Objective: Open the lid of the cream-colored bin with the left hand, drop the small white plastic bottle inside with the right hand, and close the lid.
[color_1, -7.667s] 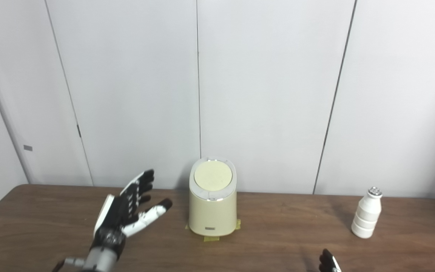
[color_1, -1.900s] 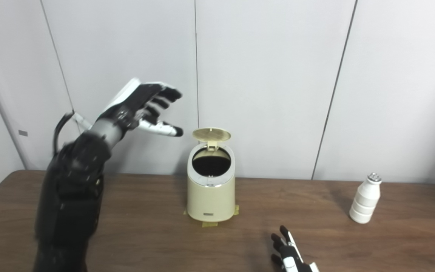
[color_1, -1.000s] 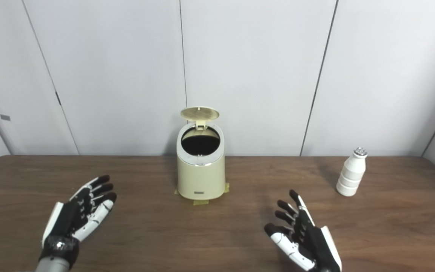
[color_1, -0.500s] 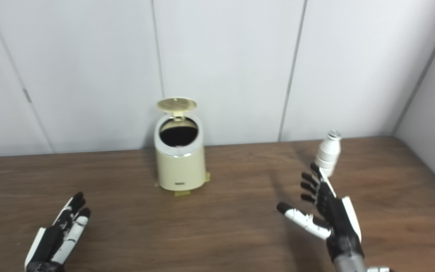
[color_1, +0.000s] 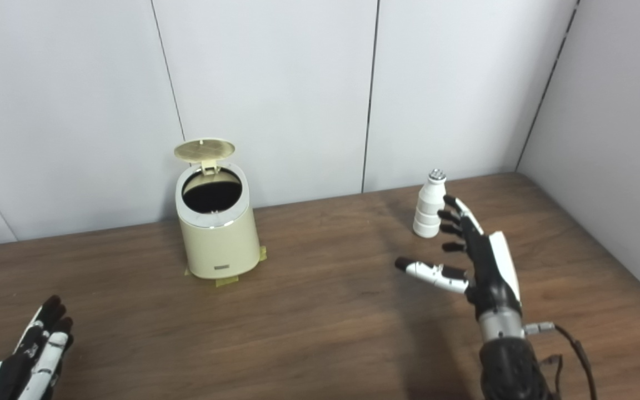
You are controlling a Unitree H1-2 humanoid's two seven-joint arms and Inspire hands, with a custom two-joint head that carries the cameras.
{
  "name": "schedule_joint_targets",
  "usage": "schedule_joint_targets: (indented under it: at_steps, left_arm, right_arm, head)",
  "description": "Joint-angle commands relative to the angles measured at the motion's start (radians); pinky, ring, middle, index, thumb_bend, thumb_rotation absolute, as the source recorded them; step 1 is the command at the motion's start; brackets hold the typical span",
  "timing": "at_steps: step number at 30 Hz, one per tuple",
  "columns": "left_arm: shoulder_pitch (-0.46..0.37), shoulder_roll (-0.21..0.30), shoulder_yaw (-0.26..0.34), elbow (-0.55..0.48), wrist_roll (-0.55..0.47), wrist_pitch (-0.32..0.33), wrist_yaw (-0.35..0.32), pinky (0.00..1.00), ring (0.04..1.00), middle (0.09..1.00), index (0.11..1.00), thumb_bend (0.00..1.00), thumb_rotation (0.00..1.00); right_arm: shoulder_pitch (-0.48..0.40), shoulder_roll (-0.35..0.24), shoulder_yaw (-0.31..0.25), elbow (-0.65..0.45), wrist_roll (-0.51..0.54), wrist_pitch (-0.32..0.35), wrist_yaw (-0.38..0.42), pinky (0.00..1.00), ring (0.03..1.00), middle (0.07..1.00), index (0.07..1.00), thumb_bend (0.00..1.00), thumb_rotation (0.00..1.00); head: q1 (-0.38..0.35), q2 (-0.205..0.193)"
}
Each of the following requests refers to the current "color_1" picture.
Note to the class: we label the round cream bin lid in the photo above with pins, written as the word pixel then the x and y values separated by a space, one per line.
pixel 204 149

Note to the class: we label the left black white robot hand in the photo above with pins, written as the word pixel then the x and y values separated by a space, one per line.
pixel 25 366

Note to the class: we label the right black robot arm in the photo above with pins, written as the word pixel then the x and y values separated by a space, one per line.
pixel 511 366

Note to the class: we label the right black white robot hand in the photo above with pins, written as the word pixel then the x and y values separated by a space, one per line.
pixel 489 278

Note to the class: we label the small white plastic bottle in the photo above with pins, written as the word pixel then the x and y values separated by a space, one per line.
pixel 426 216

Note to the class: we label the cream-colored round bin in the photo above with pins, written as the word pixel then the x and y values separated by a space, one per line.
pixel 220 247

